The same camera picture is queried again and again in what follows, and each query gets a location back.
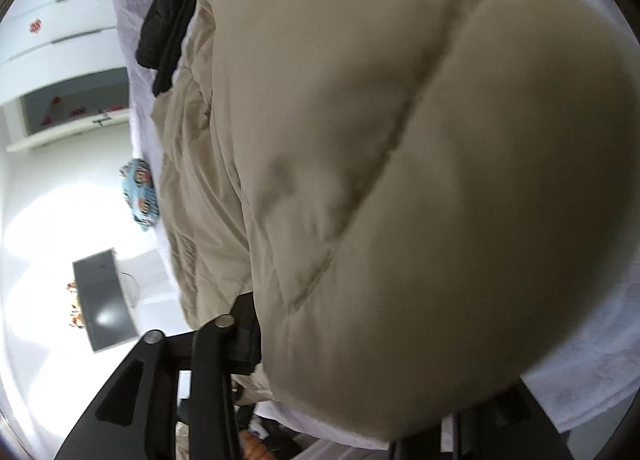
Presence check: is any beige puffer jacket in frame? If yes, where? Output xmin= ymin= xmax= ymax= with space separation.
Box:
xmin=153 ymin=0 xmax=639 ymax=441

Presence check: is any person's left hand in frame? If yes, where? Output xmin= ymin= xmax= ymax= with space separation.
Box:
xmin=240 ymin=430 xmax=276 ymax=460

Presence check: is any blue monkey print pillow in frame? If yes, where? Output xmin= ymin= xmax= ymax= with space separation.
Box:
xmin=119 ymin=159 xmax=160 ymax=231

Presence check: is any white wardrobe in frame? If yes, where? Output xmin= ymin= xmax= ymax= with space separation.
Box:
xmin=1 ymin=0 xmax=124 ymax=103

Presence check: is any black knit sweater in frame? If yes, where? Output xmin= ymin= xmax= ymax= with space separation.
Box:
xmin=136 ymin=0 xmax=196 ymax=97

